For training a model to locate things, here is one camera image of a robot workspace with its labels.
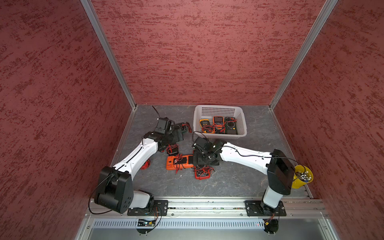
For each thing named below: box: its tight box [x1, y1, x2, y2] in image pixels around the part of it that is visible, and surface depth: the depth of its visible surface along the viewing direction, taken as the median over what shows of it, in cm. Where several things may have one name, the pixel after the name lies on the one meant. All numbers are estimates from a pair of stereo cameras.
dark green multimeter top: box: [180, 122, 193, 133], surface depth 106 cm
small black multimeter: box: [166, 144, 179, 155], surface depth 93 cm
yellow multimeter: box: [199, 119, 214, 134], surface depth 105 cm
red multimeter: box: [194, 165, 215, 180], surface depth 85 cm
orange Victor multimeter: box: [212, 116, 226, 134], surface depth 105 cm
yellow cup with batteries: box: [291, 165, 314, 189], surface depth 74 cm
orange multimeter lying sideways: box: [166, 154, 194, 170], surface depth 87 cm
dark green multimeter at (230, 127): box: [224, 116, 238, 135], surface depth 105 cm
